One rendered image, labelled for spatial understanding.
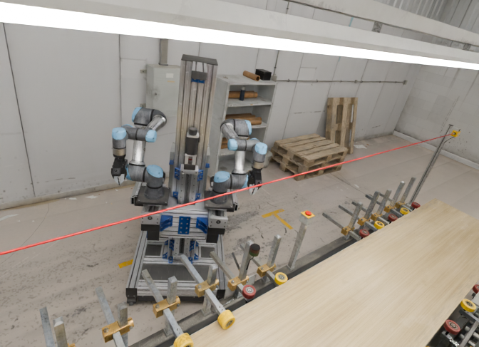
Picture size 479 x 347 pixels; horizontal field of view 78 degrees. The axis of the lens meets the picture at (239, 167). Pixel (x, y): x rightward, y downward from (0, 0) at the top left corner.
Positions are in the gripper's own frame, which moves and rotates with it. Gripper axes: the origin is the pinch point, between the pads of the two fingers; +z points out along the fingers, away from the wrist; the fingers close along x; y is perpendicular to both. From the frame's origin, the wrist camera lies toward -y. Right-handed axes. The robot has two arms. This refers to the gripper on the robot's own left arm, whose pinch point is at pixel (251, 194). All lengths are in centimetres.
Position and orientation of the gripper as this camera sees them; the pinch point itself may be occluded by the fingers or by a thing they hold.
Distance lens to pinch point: 199.6
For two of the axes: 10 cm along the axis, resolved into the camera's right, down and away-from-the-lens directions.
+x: -9.8, -0.9, -1.8
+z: -1.6, 8.8, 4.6
